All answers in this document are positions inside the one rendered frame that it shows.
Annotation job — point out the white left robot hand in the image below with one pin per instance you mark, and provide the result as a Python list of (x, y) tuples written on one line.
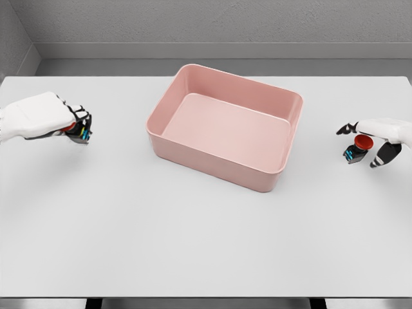
[(35, 114)]

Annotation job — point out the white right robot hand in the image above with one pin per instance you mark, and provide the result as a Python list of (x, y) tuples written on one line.
[(387, 128)]

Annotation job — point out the red-button industrial switch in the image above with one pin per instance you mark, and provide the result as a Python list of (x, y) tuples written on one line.
[(80, 132), (358, 148)]

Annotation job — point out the pink plastic basket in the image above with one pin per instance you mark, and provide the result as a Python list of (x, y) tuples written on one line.
[(225, 128)]

